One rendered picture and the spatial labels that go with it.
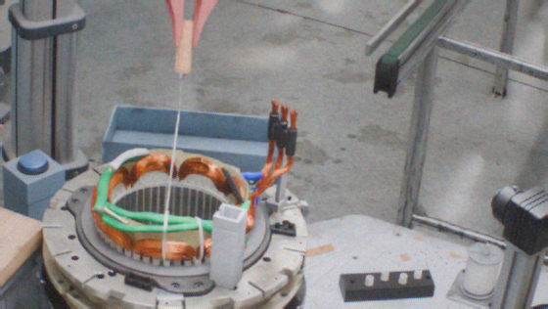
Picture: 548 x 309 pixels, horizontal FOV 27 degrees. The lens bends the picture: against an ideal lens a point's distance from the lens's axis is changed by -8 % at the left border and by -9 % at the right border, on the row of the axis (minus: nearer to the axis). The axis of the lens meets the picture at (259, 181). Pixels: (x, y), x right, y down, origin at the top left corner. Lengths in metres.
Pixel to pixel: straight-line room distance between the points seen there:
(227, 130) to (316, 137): 2.14
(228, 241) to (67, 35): 0.58
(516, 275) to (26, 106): 1.00
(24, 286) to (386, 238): 0.75
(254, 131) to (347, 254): 0.32
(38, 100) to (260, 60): 2.59
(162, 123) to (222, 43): 2.71
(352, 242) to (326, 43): 2.58
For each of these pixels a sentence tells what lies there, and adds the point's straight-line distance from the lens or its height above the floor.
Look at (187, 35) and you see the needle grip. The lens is 1.31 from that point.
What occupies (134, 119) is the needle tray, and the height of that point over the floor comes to 1.04.
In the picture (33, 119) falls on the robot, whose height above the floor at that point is 1.01.
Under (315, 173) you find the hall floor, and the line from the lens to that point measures 3.69.
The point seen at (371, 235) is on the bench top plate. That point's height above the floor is 0.78.
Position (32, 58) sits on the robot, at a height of 1.12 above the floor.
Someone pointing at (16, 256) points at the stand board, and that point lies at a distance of 1.43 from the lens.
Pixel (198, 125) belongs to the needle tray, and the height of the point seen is 1.04.
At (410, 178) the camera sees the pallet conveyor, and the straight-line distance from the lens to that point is 3.23.
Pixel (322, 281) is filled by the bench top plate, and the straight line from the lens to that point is 1.90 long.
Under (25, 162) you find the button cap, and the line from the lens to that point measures 1.65.
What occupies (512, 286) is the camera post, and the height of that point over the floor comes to 1.31.
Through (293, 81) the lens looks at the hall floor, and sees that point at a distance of 4.21.
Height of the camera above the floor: 1.89
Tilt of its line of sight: 32 degrees down
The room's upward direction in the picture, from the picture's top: 5 degrees clockwise
